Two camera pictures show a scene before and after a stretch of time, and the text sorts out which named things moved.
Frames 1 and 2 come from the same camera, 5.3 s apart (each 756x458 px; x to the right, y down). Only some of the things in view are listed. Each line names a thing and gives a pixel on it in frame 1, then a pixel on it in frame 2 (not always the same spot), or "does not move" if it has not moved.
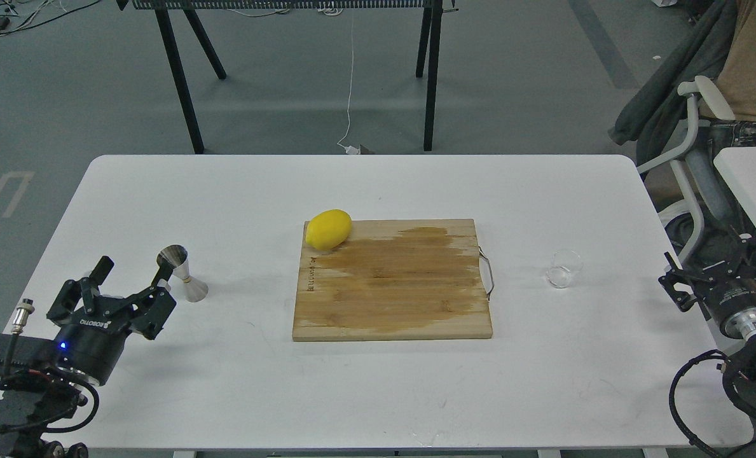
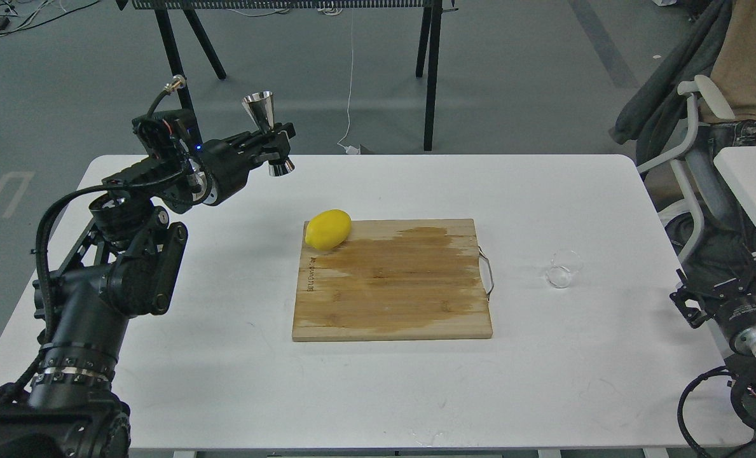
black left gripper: x=89 y=340 → x=228 y=166
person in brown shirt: x=751 y=80 does not move
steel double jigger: x=177 y=256 → x=261 y=106
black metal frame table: x=428 y=48 does not move
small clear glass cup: x=565 y=264 does not move
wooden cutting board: x=393 y=279 does not move
